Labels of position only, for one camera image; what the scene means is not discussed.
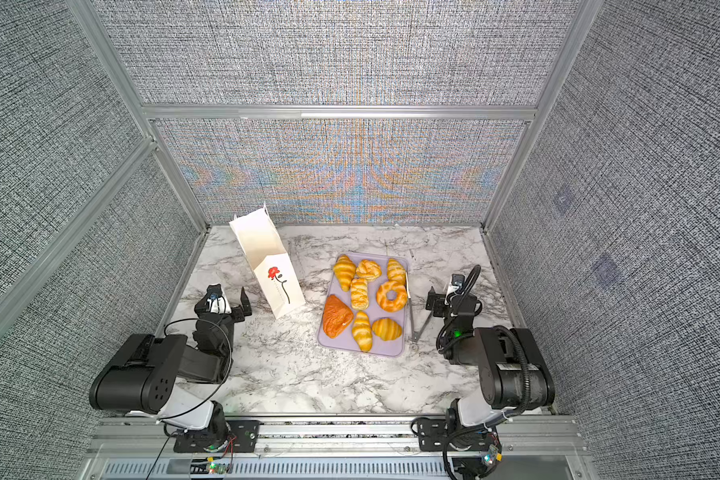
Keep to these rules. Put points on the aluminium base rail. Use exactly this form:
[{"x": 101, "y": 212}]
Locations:
[{"x": 316, "y": 446}]

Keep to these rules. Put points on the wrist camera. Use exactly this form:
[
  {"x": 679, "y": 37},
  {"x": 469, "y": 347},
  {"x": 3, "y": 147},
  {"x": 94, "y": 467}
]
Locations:
[
  {"x": 220, "y": 307},
  {"x": 456, "y": 284}
]

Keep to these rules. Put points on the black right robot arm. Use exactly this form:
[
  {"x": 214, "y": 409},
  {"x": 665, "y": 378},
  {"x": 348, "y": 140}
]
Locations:
[{"x": 513, "y": 379}]

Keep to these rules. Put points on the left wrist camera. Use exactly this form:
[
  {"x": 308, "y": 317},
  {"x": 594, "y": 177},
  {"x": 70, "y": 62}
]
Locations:
[{"x": 220, "y": 307}]

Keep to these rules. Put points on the twisted bun top middle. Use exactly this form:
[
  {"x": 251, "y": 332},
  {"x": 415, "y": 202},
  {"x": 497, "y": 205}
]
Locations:
[{"x": 368, "y": 270}]

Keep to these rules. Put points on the lilac plastic tray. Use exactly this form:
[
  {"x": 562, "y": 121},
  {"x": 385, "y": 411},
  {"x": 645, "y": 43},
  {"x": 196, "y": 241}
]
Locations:
[{"x": 345, "y": 340}]

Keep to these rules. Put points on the white paper bag with rose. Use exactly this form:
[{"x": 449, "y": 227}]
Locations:
[{"x": 269, "y": 260}]

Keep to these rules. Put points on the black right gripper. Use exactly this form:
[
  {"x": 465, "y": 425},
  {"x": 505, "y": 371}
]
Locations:
[{"x": 451, "y": 303}]

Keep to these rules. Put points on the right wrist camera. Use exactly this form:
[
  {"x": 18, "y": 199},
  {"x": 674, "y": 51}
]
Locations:
[{"x": 456, "y": 284}]

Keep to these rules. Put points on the croissant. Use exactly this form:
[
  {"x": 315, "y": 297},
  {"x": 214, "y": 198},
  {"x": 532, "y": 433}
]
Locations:
[
  {"x": 362, "y": 332},
  {"x": 396, "y": 271},
  {"x": 387, "y": 329},
  {"x": 344, "y": 270}
]

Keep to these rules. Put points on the ring shaped bread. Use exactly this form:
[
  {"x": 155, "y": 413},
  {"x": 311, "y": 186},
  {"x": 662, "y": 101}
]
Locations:
[{"x": 392, "y": 296}]

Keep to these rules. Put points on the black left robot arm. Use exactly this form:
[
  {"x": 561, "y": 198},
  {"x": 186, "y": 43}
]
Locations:
[{"x": 141, "y": 379}]

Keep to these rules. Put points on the brown triangular pastry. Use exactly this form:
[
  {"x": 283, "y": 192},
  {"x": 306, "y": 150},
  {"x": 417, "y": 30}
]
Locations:
[{"x": 336, "y": 316}]

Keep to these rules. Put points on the striped long bread roll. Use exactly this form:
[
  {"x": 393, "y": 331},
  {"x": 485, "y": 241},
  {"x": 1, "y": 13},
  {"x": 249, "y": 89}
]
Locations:
[{"x": 359, "y": 294}]

